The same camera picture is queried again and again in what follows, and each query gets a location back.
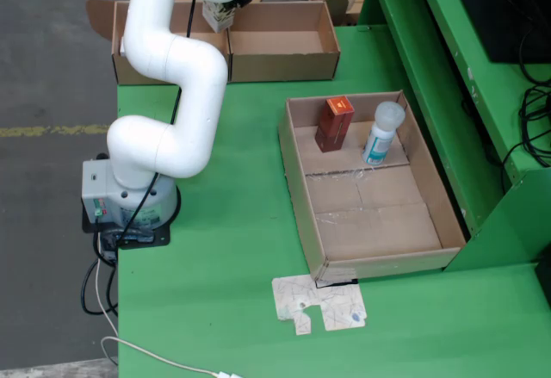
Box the cow print hand cream box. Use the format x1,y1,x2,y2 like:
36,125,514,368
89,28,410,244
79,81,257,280
201,1,236,34

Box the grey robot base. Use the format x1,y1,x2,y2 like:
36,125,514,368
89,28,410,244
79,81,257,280
81,153,182,248

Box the divided cardboard box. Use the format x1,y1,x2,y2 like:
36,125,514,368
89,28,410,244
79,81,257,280
85,0,350,86

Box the dark red carton box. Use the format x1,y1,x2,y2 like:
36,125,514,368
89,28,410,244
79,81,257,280
313,96,356,154

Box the shallow cardboard tray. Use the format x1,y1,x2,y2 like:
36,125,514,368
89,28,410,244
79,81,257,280
277,90,467,284

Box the white bottle translucent cap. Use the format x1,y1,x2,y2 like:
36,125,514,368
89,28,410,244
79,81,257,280
361,101,406,167

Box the green metal shelf rack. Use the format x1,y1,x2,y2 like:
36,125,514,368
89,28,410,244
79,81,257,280
356,0,551,274

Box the black monitor with stand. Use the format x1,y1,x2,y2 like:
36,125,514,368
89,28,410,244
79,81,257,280
445,0,551,65

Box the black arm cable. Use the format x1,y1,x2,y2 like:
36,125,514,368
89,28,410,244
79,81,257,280
96,0,198,250

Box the black looped cable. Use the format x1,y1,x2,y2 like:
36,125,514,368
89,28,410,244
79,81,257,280
518,84,551,168

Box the thin black cable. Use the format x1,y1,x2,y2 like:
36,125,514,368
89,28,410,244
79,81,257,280
501,134,551,192

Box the white cable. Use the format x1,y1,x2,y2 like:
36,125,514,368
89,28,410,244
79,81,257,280
95,239,242,378

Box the black base power cable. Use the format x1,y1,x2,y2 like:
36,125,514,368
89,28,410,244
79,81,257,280
81,257,120,317

